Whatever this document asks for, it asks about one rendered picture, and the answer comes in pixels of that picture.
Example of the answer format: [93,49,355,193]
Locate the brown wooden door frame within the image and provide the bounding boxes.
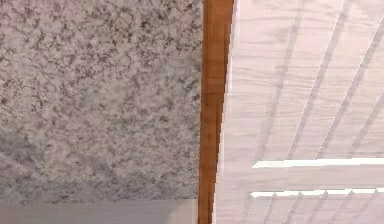
[197,0,236,224]

